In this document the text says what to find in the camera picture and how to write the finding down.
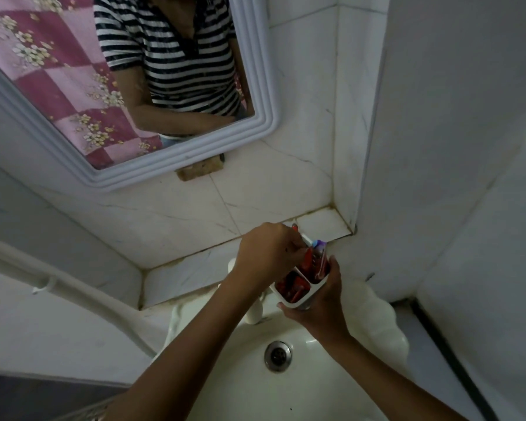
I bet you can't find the person's right hand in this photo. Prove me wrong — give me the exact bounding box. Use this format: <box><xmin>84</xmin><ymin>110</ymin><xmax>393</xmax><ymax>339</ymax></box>
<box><xmin>277</xmin><ymin>255</ymin><xmax>351</xmax><ymax>343</ymax></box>

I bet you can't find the person's left hand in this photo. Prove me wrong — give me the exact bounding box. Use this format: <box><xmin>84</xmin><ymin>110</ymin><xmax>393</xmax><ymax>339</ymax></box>
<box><xmin>231</xmin><ymin>222</ymin><xmax>310</xmax><ymax>298</ymax></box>

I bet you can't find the white and red toothbrush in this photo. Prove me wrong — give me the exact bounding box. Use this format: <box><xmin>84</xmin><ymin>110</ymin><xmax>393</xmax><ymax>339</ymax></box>
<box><xmin>291</xmin><ymin>219</ymin><xmax>317</xmax><ymax>249</ymax></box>

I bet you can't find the white plastic toothbrush holder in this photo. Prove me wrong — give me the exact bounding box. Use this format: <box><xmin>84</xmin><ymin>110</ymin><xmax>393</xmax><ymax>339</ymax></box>
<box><xmin>269</xmin><ymin>253</ymin><xmax>332</xmax><ymax>311</ymax></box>

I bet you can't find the person's left forearm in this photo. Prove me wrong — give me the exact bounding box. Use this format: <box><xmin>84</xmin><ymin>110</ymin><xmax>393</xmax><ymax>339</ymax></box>
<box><xmin>100</xmin><ymin>275</ymin><xmax>264</xmax><ymax>421</ymax></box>

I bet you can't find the person's right forearm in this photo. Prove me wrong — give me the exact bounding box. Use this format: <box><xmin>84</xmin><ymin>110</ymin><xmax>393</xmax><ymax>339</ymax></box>
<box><xmin>319</xmin><ymin>331</ymin><xmax>470</xmax><ymax>421</ymax></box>

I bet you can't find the red and purple toothpaste tube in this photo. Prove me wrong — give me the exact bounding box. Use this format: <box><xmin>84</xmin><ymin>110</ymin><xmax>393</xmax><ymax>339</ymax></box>
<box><xmin>306</xmin><ymin>239</ymin><xmax>330</xmax><ymax>282</ymax></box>

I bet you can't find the white plastic faucet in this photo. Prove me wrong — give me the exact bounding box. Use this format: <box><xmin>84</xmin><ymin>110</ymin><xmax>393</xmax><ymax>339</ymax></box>
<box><xmin>227</xmin><ymin>258</ymin><xmax>266</xmax><ymax>326</ymax></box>

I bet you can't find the metal sink drain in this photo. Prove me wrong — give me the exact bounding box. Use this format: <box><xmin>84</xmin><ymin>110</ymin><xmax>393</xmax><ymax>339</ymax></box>
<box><xmin>264</xmin><ymin>341</ymin><xmax>293</xmax><ymax>373</ymax></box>

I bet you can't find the white ceramic sink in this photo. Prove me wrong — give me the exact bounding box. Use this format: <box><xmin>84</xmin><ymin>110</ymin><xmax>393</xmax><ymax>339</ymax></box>
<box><xmin>166</xmin><ymin>279</ymin><xmax>411</xmax><ymax>421</ymax></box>

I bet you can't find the small wooden block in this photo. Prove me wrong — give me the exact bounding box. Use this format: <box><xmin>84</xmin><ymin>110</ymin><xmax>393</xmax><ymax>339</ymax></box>
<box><xmin>175</xmin><ymin>154</ymin><xmax>225</xmax><ymax>182</ymax></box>

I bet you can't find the white pipe clip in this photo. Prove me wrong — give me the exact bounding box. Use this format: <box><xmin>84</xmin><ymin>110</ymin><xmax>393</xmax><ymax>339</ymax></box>
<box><xmin>32</xmin><ymin>276</ymin><xmax>58</xmax><ymax>295</ymax></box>

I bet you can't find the white wall pipe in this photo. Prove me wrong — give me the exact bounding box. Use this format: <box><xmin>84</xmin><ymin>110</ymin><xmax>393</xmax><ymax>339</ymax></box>
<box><xmin>0</xmin><ymin>232</ymin><xmax>159</xmax><ymax>360</ymax></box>

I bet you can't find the white framed wall mirror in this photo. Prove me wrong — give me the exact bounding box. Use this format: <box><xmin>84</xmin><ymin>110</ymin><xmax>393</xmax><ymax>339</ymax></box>
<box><xmin>0</xmin><ymin>0</ymin><xmax>281</xmax><ymax>193</ymax></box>

